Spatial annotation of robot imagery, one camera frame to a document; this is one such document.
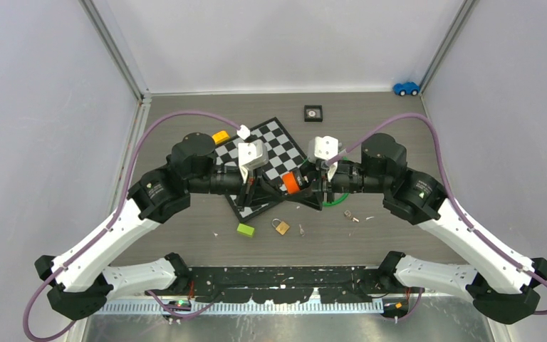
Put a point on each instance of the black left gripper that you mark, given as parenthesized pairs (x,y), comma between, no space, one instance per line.
(258,191)

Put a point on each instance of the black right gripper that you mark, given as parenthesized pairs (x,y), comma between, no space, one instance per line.
(313,196)

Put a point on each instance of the green cable lock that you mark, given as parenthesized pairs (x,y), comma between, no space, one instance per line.
(335,202)

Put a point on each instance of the orange black padlock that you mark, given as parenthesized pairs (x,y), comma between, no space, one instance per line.
(294,181)

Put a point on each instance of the silver cable lock keys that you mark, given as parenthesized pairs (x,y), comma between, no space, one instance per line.
(350,216)

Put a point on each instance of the brass padlock with steel shackle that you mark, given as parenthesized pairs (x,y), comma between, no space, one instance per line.
(280,226)

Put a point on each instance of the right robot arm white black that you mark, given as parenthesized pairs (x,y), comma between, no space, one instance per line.
(499,282)

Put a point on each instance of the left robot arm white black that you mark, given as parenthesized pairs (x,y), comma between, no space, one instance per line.
(83,280)

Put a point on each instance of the black square key tag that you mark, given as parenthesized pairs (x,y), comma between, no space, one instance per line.
(313,113)

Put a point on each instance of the lime green block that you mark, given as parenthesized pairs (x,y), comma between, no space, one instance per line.
(245,230)

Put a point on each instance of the black white chessboard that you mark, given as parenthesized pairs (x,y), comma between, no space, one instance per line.
(284,156)

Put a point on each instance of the yellow toy block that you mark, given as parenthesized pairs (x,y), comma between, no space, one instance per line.
(221,137)

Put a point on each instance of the blue toy car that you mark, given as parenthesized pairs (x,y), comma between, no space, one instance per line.
(407,88)

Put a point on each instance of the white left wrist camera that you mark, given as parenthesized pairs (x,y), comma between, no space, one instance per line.
(252,153)

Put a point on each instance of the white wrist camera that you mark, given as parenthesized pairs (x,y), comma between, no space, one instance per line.
(252,153)
(320,151)

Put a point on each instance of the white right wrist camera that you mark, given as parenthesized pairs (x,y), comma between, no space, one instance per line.
(320,151)

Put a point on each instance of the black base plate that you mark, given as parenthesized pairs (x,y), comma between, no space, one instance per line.
(285,284)

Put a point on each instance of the aluminium frame rail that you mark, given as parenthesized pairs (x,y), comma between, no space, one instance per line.
(461,281)

